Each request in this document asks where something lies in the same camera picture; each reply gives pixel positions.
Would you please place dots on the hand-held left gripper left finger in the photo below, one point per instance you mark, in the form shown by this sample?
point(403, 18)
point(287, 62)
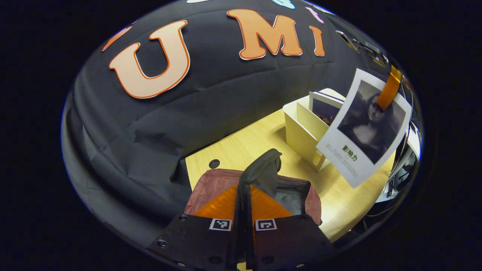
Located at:
point(235, 248)

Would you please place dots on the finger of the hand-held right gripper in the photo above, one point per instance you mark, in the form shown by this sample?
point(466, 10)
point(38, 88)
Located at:
point(388, 90)

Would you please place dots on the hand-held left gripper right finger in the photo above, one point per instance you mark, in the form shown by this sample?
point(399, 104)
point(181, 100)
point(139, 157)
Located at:
point(251, 248)

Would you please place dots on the portrait cover book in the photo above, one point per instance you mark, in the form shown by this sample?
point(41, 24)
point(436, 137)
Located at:
point(361, 135)

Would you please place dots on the dark red schoolbag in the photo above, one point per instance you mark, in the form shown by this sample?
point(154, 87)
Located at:
point(218, 184)

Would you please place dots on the blue cover book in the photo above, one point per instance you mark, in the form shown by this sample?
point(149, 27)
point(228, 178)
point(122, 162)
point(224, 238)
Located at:
point(324, 111)

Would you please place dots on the white bookshelf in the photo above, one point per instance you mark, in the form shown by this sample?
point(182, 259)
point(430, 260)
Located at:
point(301, 131)

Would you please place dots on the white electronic device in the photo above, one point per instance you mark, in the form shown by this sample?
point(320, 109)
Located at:
point(412, 143)

